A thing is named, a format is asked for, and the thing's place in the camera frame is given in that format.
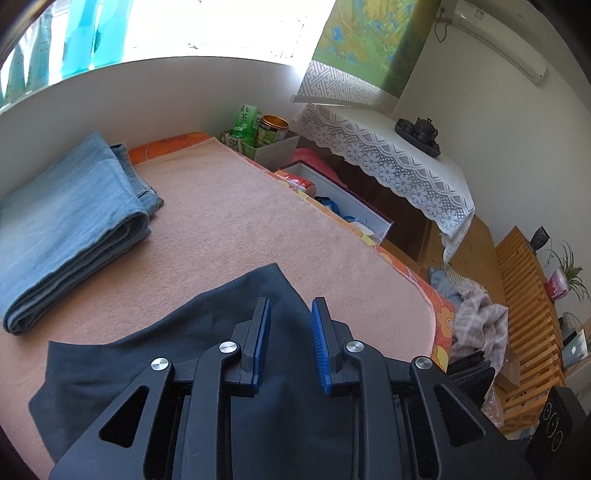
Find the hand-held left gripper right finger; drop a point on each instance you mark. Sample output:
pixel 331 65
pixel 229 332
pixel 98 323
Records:
pixel 321 346

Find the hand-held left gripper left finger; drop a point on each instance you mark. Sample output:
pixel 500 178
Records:
pixel 263 346

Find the black pants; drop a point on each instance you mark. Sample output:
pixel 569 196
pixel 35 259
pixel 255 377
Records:
pixel 138 360

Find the cardboard box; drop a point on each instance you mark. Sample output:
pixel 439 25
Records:
pixel 508 369

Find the black folded cloth stack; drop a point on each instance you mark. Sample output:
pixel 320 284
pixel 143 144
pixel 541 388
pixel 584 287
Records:
pixel 471 376

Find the wooden slatted bench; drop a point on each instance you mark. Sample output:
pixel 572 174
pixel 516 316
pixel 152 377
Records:
pixel 526 314

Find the pink blanket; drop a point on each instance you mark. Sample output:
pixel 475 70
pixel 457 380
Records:
pixel 231 221

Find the light blue cloth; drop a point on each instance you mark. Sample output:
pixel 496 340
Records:
pixel 437 281

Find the plaid cloth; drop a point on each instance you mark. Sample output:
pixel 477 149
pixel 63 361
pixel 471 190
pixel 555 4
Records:
pixel 480 318

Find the white box with purple rim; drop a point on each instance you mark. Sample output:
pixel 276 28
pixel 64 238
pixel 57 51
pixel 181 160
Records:
pixel 341 194

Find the red packet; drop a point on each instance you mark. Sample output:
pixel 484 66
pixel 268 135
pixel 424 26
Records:
pixel 298 181

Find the green potted plant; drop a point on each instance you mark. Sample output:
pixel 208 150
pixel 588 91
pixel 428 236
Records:
pixel 570 267

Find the white lace tablecloth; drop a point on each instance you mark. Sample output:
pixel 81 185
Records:
pixel 392 175

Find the pink bag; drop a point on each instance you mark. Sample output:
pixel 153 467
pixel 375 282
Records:
pixel 309 154

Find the round tin can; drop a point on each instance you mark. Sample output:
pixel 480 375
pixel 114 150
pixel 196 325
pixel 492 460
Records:
pixel 272 131

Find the green tea carton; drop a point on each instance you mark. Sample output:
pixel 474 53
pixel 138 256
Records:
pixel 247 122

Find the black tea tray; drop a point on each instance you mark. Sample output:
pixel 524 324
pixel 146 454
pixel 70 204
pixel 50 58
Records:
pixel 418 138

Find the folded blue jeans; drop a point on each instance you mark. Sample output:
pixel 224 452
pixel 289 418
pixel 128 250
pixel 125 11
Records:
pixel 69 221

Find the black teapot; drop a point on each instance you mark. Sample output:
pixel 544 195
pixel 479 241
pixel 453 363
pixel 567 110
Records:
pixel 424 127

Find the white framed window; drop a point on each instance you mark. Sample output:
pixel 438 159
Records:
pixel 207 27

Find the blue laundry detergent bottle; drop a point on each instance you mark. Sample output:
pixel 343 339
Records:
pixel 78 41
pixel 108 37

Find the white air conditioner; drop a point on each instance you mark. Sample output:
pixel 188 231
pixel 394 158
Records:
pixel 498 37

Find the teal detergent refill pouch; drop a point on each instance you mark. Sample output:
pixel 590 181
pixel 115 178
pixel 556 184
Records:
pixel 39 50
pixel 17 74

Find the landscape wall poster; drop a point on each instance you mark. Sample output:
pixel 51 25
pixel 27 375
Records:
pixel 364 37

